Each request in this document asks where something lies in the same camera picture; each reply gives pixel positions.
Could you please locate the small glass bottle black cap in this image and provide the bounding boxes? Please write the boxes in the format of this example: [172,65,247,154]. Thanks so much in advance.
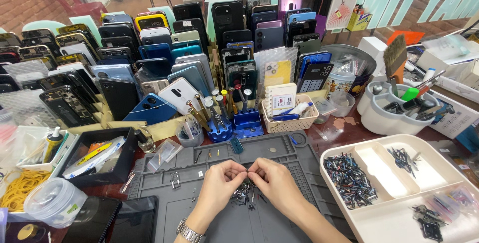
[133,129,156,154]

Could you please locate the small heap of button parts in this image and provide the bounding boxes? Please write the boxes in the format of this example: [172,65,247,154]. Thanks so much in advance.
[386,146,421,179]

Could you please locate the bubble bag with yellow cover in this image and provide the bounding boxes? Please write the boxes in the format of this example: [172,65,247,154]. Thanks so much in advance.
[254,46,299,98]

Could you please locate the beige plastic basket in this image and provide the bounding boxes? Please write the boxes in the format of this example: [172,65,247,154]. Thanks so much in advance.
[261,93,320,134]

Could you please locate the gold round tin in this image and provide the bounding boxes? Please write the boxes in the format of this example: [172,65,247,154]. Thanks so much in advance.
[16,223,40,241]

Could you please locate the clear cup with small tools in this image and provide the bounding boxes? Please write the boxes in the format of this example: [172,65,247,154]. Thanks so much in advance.
[175,118,205,148]

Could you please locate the clear lidded plastic tub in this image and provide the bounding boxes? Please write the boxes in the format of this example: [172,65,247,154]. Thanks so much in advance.
[23,177,89,229]

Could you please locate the black yellow glue bottle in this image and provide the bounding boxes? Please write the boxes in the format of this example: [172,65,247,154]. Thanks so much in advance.
[43,126,64,164]

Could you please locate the black flat phone screen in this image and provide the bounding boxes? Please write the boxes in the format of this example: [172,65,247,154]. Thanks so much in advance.
[108,195,158,243]

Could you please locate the small blue ruler tool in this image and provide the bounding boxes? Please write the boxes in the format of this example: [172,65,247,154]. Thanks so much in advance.
[229,137,245,155]

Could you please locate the grey silicone repair mat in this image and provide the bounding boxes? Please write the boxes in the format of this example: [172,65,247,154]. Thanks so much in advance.
[125,131,358,243]

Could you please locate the small clear zip bags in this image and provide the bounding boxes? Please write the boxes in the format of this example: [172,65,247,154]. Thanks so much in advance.
[146,138,184,173]

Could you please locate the silver metal wristwatch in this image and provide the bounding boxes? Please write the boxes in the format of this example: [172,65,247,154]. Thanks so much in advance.
[176,217,206,243]

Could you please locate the small empty clear cup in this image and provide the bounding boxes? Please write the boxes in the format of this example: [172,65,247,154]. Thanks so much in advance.
[329,91,356,118]

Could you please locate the loose heap of metal parts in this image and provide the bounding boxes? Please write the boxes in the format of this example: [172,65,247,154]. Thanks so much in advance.
[229,180,268,211]

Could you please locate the set of precision screwdrivers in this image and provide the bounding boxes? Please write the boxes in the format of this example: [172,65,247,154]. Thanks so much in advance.
[185,83,253,133]

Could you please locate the white printed carton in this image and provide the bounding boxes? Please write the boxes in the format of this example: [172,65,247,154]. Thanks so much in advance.
[428,89,479,140]

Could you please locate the printed metal bucket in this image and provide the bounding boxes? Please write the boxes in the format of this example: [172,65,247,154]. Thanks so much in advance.
[320,43,377,98]

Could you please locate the round blue screwdriver stand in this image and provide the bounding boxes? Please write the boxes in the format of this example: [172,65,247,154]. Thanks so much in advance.
[207,120,235,143]

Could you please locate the black open box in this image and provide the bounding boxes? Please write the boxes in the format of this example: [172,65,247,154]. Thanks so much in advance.
[57,127,139,188]

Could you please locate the heap of yellow rubber bands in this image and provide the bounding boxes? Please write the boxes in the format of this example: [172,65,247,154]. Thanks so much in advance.
[0,169,52,214]

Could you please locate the large heap of button parts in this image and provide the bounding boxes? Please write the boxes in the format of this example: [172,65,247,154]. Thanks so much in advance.
[323,153,379,211]

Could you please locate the white open box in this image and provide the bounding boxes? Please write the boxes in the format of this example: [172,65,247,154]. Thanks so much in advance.
[16,126,80,173]

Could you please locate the hanging white red package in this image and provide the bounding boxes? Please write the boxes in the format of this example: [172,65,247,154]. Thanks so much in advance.
[325,0,369,31]

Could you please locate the yellow small carton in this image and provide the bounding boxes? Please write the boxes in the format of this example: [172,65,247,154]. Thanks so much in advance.
[346,4,373,32]

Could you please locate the square blue tool stand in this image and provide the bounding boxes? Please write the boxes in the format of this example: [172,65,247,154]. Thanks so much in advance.
[233,108,265,139]

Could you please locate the cluster of camera lens frames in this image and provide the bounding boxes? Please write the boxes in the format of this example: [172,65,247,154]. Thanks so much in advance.
[411,204,448,242]

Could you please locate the rack of phone back covers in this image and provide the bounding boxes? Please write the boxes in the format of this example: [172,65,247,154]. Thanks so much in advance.
[0,0,334,131]

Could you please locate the clear bags of coloured parts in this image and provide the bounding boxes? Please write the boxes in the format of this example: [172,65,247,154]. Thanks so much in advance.
[426,186,479,223]

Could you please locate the white adhesive tape roll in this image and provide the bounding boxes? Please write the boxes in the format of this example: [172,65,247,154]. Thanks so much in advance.
[62,135,127,180]

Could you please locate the white divided plastic tray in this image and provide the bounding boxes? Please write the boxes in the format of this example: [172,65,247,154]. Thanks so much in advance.
[319,134,479,243]

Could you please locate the person's left hand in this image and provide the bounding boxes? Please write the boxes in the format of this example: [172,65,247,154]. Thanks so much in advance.
[195,159,248,224]

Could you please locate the wooden handled bristle brush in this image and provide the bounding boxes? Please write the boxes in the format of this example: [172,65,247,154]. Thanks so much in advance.
[383,34,408,85]

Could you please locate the plain white box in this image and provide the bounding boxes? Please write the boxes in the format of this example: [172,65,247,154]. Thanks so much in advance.
[357,36,388,76]

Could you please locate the person's right hand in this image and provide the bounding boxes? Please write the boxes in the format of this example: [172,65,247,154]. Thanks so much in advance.
[247,157,307,218]

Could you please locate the small spiral notebook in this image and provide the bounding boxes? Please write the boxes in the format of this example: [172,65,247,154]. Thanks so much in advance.
[264,82,298,117]

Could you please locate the white tool caddy with tools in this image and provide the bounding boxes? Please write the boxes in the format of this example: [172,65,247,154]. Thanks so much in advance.
[356,80,446,136]

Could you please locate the black phone with curved edge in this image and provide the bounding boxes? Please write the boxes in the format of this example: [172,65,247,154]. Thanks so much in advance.
[61,196,123,243]

